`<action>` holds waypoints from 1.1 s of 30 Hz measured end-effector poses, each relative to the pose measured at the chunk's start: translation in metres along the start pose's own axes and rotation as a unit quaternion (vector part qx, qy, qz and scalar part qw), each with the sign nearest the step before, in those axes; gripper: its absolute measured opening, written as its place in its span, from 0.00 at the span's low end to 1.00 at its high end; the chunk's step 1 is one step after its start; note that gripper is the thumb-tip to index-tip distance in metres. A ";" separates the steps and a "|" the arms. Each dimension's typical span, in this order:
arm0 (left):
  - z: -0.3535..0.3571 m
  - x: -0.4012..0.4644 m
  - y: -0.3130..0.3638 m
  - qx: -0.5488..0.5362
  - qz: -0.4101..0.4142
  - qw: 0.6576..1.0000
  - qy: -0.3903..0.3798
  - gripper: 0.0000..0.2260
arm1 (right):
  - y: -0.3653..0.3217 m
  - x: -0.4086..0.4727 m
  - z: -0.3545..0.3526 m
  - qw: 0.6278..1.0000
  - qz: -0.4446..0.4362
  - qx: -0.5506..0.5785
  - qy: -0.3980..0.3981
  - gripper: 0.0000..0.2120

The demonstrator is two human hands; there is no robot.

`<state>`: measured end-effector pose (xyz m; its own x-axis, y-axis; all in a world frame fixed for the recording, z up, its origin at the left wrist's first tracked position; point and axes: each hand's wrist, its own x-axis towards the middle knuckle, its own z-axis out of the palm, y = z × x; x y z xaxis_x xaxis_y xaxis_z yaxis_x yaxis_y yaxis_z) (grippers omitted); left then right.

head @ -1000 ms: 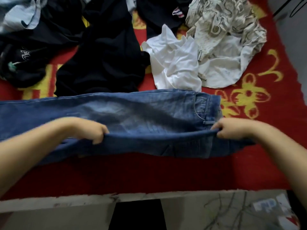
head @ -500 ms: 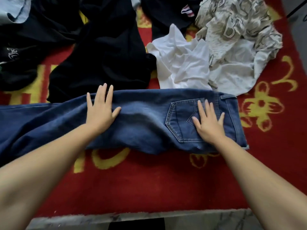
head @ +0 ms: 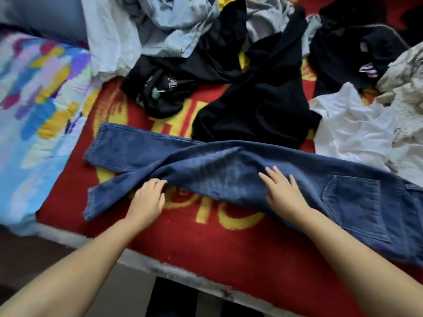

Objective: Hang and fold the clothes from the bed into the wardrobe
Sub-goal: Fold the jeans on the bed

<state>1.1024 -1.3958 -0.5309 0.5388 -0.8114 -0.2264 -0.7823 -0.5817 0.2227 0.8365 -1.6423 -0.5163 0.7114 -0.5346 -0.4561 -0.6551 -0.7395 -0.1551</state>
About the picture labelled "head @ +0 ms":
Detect person's left hand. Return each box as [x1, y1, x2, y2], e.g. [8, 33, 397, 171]
[124, 178, 168, 230]

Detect person's right hand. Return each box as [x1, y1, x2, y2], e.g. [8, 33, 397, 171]
[258, 166, 312, 227]

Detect blue denim jeans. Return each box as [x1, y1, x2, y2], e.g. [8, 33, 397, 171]
[82, 122, 423, 267]

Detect black pants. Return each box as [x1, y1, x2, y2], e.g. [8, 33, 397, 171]
[192, 6, 323, 149]

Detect pile of mixed clothes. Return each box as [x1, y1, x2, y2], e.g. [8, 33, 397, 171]
[81, 0, 423, 189]

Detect person's right forearm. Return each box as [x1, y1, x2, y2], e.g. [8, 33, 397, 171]
[294, 208, 423, 317]

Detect person's left forearm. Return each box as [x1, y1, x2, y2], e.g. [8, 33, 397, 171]
[0, 217, 143, 317]

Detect white bed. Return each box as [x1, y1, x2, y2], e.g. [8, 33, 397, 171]
[0, 0, 423, 317]

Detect person's black trousers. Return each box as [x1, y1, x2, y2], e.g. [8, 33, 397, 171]
[145, 276, 267, 317]

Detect red bedsheet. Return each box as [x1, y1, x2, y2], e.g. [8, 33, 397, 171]
[36, 0, 423, 317]

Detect colourful patterned pillow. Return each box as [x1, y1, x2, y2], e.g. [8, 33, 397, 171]
[0, 31, 101, 236]

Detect grey pillow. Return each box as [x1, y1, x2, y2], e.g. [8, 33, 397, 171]
[0, 0, 90, 44]

